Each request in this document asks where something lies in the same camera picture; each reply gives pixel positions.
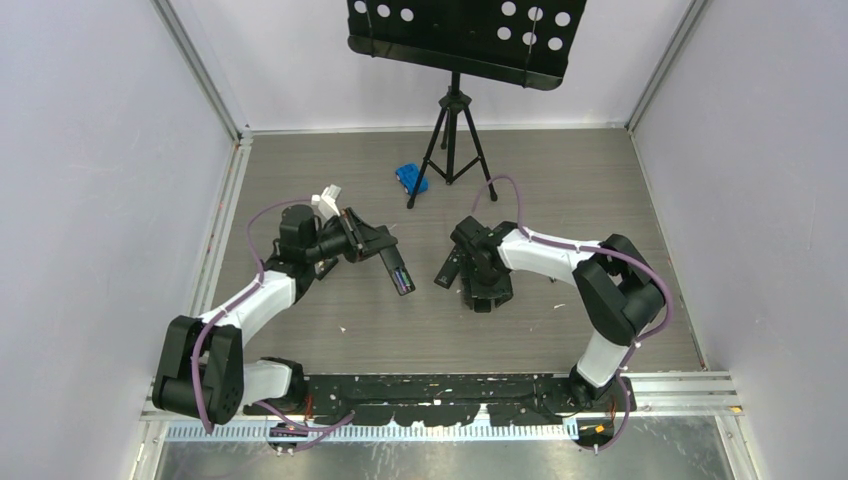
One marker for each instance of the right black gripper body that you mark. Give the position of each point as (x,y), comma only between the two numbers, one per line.
(495,285)

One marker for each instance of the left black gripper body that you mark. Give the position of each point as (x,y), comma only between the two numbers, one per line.
(341,240)

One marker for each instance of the plain black remote control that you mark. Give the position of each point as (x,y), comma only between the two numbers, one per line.
(392,259)

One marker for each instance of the blue purple battery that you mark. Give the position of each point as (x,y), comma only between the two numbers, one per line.
(398,285)

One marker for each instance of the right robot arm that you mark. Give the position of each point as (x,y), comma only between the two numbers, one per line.
(620,293)

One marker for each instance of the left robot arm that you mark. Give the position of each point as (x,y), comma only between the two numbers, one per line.
(202,372)

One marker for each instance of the black remote with buttons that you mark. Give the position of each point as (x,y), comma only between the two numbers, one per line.
(450,268)

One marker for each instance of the blue toy car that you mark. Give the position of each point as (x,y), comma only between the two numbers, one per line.
(407,175)

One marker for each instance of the black music stand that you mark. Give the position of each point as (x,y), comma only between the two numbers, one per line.
(523,43)

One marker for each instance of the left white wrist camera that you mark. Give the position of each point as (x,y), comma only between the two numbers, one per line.
(326,203)

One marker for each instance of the black square frame box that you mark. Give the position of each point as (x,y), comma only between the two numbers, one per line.
(324,267)

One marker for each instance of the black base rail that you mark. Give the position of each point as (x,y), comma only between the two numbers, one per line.
(442,400)

